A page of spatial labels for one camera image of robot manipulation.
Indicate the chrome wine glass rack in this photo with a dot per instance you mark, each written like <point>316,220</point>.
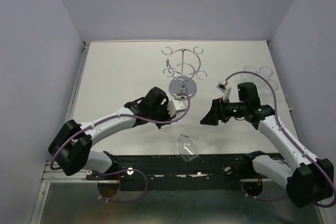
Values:
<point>182,66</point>

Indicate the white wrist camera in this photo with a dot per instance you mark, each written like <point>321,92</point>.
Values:
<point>176,107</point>
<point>225,89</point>

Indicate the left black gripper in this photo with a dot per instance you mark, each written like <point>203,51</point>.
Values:
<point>168,117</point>

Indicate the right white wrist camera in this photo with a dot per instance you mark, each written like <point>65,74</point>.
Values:
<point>225,89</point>

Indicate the aluminium rail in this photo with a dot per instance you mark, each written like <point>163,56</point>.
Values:
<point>58,176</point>

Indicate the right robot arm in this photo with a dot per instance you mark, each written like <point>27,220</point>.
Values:
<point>306,178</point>

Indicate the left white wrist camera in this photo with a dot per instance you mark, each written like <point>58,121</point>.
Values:
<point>176,107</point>

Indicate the clear wine glass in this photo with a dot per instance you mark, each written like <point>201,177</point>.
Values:
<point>247,76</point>

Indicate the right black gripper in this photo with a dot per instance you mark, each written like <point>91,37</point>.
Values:
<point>217,112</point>

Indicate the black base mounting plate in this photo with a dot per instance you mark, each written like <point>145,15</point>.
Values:
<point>170,172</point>

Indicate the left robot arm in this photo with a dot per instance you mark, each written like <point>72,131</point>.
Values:
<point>71,148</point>

